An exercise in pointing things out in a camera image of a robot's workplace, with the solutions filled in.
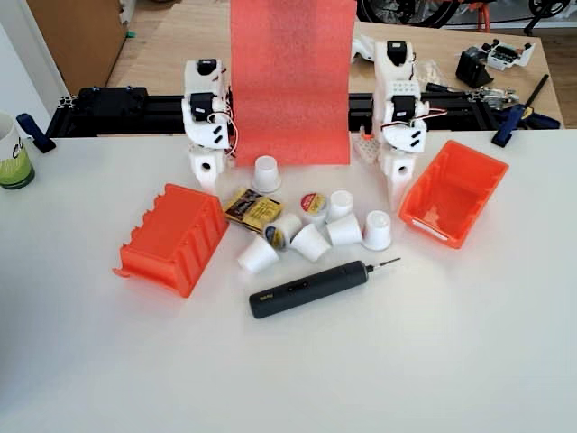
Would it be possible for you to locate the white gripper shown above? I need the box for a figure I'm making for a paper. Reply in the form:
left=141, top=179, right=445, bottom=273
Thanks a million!
left=380, top=149, right=421, bottom=209
left=188, top=146, right=232, bottom=191

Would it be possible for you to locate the orange plastic bin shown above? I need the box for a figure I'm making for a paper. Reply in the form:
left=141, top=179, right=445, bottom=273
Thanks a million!
left=112, top=182, right=231, bottom=299

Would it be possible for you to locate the red lid coffee pod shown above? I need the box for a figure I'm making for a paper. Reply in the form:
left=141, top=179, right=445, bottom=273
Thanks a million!
left=298, top=191, right=329, bottom=226

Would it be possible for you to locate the blue lid coffee pod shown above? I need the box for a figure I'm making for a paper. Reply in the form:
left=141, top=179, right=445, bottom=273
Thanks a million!
left=263, top=212, right=304, bottom=252

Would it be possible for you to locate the white coffee pod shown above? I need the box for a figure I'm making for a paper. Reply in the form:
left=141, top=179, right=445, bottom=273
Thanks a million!
left=251, top=154, right=283, bottom=195
left=236, top=235, right=279, bottom=275
left=326, top=189, right=354, bottom=223
left=289, top=224, right=333, bottom=262
left=325, top=213, right=364, bottom=247
left=362, top=209, right=393, bottom=252

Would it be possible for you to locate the yellow and black packet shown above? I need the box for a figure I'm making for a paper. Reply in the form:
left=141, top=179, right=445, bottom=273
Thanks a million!
left=224, top=187, right=287, bottom=234

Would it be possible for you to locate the orange bin with white label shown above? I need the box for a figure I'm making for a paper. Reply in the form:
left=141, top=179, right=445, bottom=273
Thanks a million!
left=398, top=139, right=510, bottom=251

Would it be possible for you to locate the red foam sheet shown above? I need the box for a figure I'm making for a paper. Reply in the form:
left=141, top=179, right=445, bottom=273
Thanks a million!
left=229, top=0, right=353, bottom=169

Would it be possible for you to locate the blue clamp with black bar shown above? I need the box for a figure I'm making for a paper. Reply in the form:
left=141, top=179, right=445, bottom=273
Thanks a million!
left=490, top=74, right=560, bottom=147

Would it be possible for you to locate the silver metal clamp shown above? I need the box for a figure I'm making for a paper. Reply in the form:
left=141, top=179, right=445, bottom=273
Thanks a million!
left=468, top=86, right=519, bottom=109

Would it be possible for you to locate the dark grey electric screwdriver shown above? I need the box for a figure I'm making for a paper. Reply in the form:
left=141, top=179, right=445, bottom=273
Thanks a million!
left=249, top=257, right=402, bottom=320

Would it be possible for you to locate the black printed part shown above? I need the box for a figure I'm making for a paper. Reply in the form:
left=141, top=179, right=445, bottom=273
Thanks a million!
left=454, top=46, right=493, bottom=89

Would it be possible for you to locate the white device with circuit board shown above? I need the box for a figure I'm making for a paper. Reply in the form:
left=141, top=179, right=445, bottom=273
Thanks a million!
left=480, top=39, right=536, bottom=71

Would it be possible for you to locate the black bicycle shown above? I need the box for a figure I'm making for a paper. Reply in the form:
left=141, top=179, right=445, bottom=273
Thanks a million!
left=355, top=0, right=479, bottom=28

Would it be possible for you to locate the white and green mug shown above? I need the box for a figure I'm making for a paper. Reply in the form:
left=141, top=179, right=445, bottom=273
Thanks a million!
left=0, top=110, right=36, bottom=190

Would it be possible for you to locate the orange stand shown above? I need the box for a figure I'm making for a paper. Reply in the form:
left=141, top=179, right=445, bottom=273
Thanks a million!
left=475, top=0, right=493, bottom=32

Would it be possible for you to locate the black aluminium rail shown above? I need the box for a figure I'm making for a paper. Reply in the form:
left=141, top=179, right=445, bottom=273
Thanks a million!
left=44, top=89, right=505, bottom=137

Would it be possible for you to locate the black handled screwdriver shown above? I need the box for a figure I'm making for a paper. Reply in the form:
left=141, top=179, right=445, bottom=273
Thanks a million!
left=426, top=80, right=465, bottom=94

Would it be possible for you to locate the blue clamp handle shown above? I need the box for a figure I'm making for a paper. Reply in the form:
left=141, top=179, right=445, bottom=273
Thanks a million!
left=16, top=113, right=57, bottom=153

